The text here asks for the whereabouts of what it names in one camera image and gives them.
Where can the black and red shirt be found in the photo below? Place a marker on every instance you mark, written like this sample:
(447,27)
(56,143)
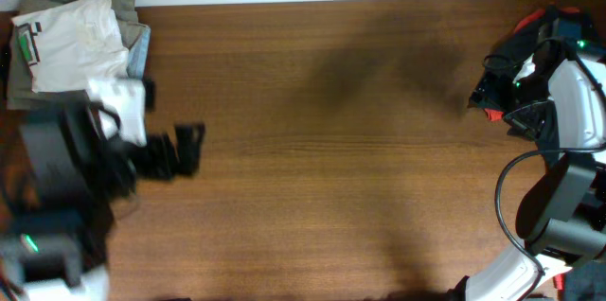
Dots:
(511,64)

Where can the folded khaki trousers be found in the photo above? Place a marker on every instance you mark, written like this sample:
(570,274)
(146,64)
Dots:
(18,86)

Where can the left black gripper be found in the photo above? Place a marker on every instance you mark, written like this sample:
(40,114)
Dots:
(165,158)

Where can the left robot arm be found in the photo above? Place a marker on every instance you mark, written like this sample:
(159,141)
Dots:
(84,156)

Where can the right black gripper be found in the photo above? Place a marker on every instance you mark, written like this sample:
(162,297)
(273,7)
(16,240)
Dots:
(527,125)

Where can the white t-shirt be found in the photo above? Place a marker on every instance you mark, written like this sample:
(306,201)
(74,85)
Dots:
(66,46)

